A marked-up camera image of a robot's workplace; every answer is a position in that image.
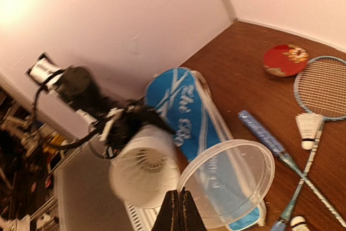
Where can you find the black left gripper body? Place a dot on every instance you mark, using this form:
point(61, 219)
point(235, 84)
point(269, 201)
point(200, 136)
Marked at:
point(123, 129)

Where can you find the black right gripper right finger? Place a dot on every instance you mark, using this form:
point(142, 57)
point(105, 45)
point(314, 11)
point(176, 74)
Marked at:
point(189, 217)

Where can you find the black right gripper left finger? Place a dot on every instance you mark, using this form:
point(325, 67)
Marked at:
point(168, 216)

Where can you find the clear plastic tube lid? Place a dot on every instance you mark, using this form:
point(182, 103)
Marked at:
point(228, 180)

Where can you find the white shuttlecock front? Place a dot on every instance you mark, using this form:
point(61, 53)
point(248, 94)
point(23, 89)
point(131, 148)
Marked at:
point(298, 223)

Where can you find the white shuttlecock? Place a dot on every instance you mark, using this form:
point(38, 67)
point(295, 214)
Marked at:
point(298, 223)
point(309, 127)

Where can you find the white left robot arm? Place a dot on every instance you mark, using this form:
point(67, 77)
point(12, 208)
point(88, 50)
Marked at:
point(78, 89)

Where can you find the blue racket bag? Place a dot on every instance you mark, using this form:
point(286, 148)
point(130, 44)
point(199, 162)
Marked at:
point(183, 98)

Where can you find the blue racket on right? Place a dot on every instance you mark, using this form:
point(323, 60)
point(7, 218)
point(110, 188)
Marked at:
point(267, 139)

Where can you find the red floral dish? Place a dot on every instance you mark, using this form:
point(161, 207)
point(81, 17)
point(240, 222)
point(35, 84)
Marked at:
point(285, 60)

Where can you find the blue racket near dish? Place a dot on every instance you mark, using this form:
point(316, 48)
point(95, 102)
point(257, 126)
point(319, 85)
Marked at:
point(320, 90)

